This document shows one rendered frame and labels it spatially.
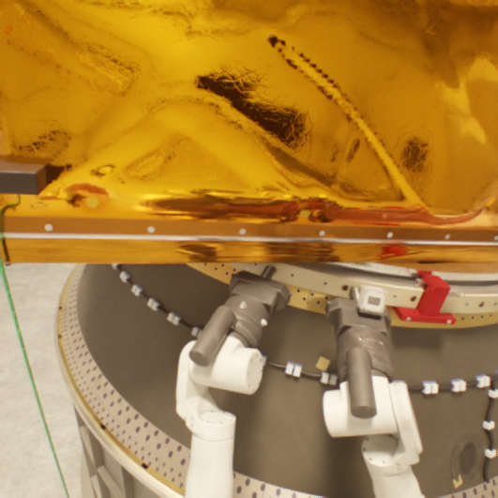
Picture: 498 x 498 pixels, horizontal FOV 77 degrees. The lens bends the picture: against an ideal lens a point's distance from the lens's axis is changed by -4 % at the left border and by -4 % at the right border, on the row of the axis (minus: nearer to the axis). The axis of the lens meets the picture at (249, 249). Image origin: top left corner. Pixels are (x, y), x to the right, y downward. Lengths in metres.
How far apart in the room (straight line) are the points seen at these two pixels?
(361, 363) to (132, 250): 0.40
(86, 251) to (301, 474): 0.67
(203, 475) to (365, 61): 0.63
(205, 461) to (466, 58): 0.72
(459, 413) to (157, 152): 0.88
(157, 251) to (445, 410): 0.76
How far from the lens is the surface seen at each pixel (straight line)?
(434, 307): 0.77
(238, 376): 0.49
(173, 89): 0.45
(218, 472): 0.56
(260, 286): 0.63
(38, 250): 0.61
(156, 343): 0.92
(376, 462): 0.60
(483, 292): 0.87
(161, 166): 0.48
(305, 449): 0.87
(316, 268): 0.71
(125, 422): 1.02
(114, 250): 0.58
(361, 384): 0.49
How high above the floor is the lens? 2.04
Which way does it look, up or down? 27 degrees down
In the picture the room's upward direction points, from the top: 9 degrees clockwise
